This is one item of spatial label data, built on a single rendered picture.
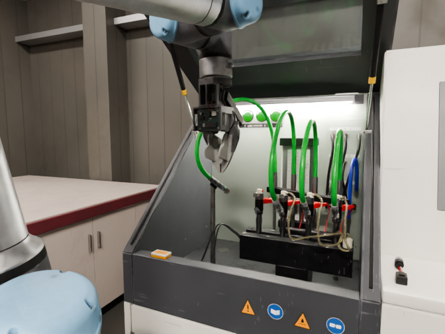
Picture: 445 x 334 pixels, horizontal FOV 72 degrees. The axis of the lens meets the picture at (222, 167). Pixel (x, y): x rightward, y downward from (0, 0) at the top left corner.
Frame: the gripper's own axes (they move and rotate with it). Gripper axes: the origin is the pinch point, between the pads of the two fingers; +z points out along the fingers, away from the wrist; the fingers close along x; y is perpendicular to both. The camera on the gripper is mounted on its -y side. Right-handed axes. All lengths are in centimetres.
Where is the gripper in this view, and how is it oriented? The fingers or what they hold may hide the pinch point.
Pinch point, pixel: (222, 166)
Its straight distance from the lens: 73.4
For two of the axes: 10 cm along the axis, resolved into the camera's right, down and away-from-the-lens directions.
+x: 9.0, 0.2, -4.3
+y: -4.3, 1.0, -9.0
